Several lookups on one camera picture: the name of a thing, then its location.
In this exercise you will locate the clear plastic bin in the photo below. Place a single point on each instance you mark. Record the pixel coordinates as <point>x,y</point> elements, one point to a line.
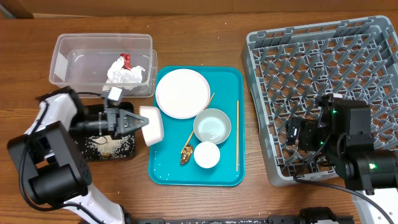
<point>82,61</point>

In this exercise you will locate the black waste tray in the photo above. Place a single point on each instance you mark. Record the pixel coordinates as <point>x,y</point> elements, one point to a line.
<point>92,124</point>

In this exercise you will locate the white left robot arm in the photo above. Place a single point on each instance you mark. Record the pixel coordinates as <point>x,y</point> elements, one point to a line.
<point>53,174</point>

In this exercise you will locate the grey-green bowl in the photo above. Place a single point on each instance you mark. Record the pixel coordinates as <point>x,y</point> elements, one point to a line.
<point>215,127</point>

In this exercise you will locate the brown food scrap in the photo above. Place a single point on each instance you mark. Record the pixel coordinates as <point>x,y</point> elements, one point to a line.
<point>186,154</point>

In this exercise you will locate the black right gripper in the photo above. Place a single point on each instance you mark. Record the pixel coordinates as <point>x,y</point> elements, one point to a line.
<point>306,127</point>

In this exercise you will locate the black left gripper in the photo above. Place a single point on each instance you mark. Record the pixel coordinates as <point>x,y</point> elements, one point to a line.
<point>114,113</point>

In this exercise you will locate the large pink plate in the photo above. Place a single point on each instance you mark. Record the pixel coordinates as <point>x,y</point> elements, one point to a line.
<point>182,93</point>

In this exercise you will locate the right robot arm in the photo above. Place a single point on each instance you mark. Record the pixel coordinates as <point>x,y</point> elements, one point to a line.
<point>342,135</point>

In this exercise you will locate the pink bowl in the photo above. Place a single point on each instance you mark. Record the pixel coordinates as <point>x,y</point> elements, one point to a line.
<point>153,132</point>

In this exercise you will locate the grey dishwasher rack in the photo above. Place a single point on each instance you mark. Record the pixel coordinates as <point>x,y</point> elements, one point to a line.
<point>287,68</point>

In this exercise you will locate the wooden chopstick under plate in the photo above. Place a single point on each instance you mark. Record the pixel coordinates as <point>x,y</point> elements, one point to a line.
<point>195,125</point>

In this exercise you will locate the wooden chopstick right side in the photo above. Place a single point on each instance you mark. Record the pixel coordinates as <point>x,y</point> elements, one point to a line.
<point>237,136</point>

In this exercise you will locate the white napkin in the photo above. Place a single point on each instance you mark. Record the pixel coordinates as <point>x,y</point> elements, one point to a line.
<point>116,73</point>

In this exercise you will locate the white paper cup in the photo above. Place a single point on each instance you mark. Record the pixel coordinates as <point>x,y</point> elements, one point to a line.
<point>207,155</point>

